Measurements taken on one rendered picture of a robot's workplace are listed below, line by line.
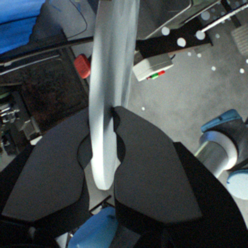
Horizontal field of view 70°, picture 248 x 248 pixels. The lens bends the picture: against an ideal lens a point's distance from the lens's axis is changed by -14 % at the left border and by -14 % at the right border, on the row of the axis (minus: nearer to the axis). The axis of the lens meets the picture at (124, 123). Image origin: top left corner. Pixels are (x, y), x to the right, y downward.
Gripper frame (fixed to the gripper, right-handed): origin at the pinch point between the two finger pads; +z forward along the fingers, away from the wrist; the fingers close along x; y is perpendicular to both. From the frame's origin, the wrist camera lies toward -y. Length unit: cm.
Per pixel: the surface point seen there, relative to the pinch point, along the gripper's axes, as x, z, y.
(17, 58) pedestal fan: -55, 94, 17
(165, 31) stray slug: 13.1, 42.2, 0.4
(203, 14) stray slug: 20.4, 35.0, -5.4
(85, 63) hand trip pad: -9, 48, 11
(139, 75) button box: 7, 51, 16
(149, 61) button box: 10, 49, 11
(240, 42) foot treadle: 55, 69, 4
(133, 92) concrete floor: 12, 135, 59
